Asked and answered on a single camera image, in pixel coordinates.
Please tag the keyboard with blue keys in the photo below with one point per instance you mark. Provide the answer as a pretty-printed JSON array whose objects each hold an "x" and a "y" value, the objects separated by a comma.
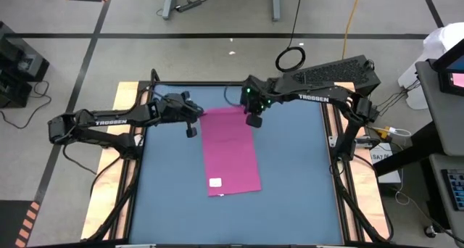
[{"x": 456, "y": 190}]

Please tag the white paper label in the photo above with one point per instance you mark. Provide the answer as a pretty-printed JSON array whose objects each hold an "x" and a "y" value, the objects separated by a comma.
[{"x": 380, "y": 157}]

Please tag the tilted touchscreen monitor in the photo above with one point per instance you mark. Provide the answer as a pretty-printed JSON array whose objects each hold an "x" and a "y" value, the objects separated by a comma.
[{"x": 447, "y": 59}]

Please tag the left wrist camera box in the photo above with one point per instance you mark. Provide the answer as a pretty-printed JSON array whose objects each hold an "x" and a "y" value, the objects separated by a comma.
[{"x": 191, "y": 132}]

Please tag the black equipment rack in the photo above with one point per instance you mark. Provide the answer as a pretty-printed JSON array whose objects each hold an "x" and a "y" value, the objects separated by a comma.
[{"x": 21, "y": 59}]

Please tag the grey desk leg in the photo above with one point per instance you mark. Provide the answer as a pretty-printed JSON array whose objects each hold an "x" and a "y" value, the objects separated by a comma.
[
  {"x": 276, "y": 5},
  {"x": 168, "y": 5}
]

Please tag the white bundle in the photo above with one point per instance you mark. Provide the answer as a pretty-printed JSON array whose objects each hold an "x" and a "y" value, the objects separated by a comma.
[{"x": 440, "y": 37}]

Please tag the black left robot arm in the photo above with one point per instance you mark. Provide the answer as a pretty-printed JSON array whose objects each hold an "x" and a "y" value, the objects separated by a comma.
[{"x": 108, "y": 119}]

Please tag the wooden side board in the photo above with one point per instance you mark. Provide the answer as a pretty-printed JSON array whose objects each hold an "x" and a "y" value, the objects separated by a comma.
[
  {"x": 371, "y": 204},
  {"x": 101, "y": 204}
]

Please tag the black power strip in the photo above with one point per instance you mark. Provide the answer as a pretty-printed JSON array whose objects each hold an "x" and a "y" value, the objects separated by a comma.
[{"x": 188, "y": 6}]

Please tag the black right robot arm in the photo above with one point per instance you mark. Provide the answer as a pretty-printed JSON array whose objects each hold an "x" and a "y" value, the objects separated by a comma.
[{"x": 315, "y": 92}]

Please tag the grey keyboard shelf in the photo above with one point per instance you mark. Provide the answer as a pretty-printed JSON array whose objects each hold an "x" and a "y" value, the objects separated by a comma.
[{"x": 435, "y": 182}]

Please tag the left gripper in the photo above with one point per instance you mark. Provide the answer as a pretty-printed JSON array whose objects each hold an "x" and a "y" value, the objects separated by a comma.
[{"x": 175, "y": 110}]

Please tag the black caster wheel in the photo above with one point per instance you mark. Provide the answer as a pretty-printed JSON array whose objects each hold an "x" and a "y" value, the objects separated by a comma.
[{"x": 430, "y": 232}]

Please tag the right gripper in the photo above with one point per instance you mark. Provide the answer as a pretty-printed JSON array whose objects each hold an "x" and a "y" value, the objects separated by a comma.
[{"x": 259, "y": 94}]

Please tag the grey workstation desk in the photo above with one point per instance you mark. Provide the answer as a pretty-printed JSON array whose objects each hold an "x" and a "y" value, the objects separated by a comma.
[{"x": 446, "y": 121}]

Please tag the black workstation base beam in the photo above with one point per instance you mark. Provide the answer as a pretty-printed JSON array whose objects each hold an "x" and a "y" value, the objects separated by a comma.
[{"x": 413, "y": 150}]

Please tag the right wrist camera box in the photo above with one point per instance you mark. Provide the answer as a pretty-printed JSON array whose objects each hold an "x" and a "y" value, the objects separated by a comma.
[{"x": 253, "y": 120}]

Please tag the pink towel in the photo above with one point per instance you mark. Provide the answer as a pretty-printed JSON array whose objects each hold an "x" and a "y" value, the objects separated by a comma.
[{"x": 228, "y": 150}]

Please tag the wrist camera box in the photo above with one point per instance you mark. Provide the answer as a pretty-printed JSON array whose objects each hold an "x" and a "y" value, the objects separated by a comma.
[
  {"x": 253, "y": 120},
  {"x": 191, "y": 132}
]

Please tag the black perforated computer case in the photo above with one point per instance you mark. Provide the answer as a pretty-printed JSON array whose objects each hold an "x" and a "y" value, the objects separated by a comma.
[{"x": 344, "y": 68}]

